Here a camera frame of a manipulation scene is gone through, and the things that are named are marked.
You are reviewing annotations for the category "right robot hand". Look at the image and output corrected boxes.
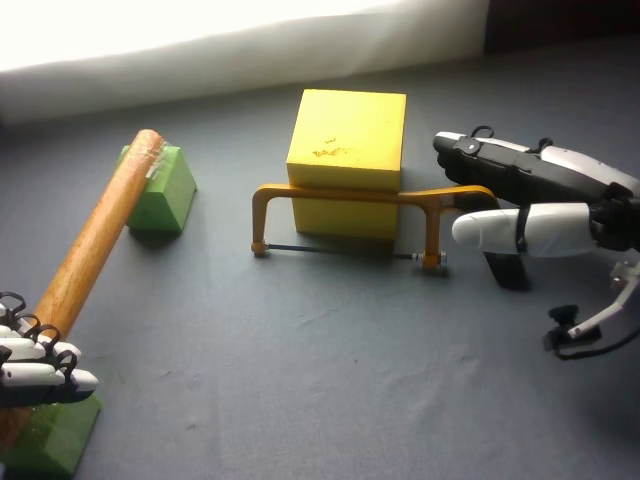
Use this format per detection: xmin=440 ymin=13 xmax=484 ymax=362
xmin=432 ymin=125 xmax=640 ymax=259

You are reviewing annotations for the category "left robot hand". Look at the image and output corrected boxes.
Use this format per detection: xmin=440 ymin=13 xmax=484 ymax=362
xmin=0 ymin=291 xmax=100 ymax=409

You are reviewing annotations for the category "wooden dowel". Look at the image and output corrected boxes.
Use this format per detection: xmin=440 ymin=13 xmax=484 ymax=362
xmin=0 ymin=128 xmax=166 ymax=454

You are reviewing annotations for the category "yellow hacksaw with black handle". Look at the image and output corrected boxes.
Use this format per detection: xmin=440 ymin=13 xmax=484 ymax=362
xmin=249 ymin=182 xmax=532 ymax=292

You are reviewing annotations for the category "green wedge block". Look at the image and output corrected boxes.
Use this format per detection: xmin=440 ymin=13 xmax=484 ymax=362
xmin=117 ymin=142 xmax=199 ymax=235
xmin=0 ymin=394 xmax=104 ymax=479

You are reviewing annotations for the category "yellow wooden block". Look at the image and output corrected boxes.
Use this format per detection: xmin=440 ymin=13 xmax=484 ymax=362
xmin=284 ymin=88 xmax=408 ymax=250

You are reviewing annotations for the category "grey table cloth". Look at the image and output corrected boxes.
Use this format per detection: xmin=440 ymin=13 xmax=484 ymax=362
xmin=0 ymin=49 xmax=640 ymax=480

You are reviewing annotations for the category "white backdrop sheet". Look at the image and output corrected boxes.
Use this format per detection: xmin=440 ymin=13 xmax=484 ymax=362
xmin=0 ymin=0 xmax=490 ymax=126

